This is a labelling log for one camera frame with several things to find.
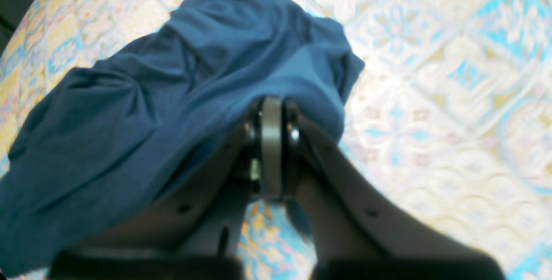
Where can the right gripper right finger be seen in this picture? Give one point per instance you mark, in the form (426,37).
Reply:
(360,234)

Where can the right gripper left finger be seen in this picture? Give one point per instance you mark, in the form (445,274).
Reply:
(192,233)

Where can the dark blue t-shirt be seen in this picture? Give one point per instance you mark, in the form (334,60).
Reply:
(108,140)

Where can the patterned colourful tablecloth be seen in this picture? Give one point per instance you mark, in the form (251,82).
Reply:
(451,117)

